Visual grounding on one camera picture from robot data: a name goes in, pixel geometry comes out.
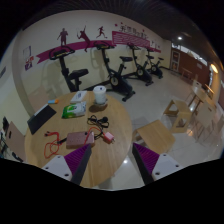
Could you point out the white plastic cup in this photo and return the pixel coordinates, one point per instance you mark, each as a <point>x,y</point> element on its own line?
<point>99,95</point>

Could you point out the white wall poster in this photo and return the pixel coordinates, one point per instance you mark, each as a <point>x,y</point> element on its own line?
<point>27,51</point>

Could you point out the small black plug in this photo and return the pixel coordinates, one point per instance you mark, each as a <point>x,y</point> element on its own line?
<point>62,141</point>

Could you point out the purple wall poster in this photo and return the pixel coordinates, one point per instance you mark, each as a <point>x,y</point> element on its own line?
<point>29,63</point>

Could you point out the black flat tablet case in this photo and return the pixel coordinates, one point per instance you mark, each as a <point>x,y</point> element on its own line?
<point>40,119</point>

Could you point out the green wet wipes pack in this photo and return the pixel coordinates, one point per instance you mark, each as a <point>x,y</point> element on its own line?
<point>74,110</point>

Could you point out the dark wall sign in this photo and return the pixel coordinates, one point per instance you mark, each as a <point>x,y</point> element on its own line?
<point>2,72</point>

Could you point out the orange and blue marker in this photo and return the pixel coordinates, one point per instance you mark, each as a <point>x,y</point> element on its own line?
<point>53,101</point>

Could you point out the ceiling lights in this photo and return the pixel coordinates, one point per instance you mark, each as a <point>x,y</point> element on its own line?
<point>214,68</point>

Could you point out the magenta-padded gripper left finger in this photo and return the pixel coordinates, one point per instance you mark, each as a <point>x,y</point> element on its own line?
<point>61,166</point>

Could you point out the red charger block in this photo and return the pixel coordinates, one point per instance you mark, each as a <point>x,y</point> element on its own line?
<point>108,137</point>

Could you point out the round brown coaster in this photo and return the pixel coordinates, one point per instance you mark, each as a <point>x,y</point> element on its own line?
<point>96,108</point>

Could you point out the black exercise bikes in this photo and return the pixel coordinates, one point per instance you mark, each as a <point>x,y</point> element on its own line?
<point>118,81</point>

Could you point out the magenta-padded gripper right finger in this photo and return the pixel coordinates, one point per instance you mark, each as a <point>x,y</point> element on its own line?
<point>161,166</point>

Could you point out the pink power strip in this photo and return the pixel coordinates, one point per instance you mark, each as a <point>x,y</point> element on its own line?
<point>77,139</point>

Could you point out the white tissue pack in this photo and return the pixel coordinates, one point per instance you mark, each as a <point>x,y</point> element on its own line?
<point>78,96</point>

